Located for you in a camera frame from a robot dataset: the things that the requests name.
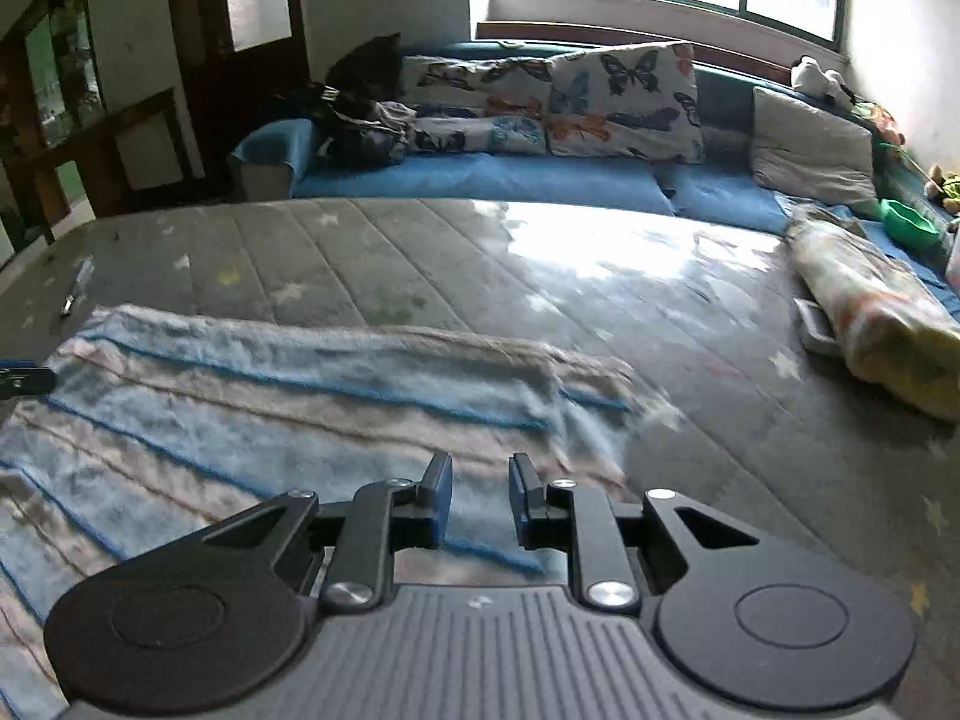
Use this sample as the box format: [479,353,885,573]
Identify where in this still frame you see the pen on table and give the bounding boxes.
[60,255,96,319]

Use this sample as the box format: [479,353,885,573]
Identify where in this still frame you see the white plush toy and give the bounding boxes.
[789,55,856,110]

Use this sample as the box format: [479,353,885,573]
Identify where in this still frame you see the dark wooden cabinet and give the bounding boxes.
[2,0,202,249]

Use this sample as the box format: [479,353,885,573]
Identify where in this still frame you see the large butterfly print pillow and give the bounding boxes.
[545,41,704,164]

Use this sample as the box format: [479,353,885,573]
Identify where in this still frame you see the dark wooden door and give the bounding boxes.
[169,0,309,200]

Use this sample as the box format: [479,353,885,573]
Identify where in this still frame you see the grey quilted table cover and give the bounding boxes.
[2,199,958,718]

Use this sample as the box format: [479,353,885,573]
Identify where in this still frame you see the black bag on sofa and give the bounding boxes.
[324,32,404,101]

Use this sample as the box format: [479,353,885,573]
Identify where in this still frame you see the white object under blanket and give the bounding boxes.
[794,298,843,358]

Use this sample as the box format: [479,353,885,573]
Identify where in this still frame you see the small butterfly print cushion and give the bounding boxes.
[409,115,547,156]

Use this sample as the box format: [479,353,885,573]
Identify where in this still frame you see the long butterfly print pillow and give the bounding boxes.
[398,55,551,119]

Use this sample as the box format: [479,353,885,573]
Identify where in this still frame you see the folded floral blanket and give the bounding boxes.
[786,203,958,422]

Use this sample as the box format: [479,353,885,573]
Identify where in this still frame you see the colourful plush toys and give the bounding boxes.
[924,164,960,216]

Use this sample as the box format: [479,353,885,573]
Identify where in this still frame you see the crumpled clothes pile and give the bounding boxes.
[319,86,416,171]

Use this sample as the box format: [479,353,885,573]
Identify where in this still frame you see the green plastic bowl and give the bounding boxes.
[880,199,940,252]

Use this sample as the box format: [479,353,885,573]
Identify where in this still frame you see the blue striped fuzzy sweater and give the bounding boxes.
[2,305,643,718]

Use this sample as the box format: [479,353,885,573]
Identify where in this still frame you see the grey plain pillow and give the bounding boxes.
[750,86,877,208]

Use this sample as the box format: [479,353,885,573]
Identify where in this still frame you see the blue sofa bench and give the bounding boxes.
[231,40,960,317]

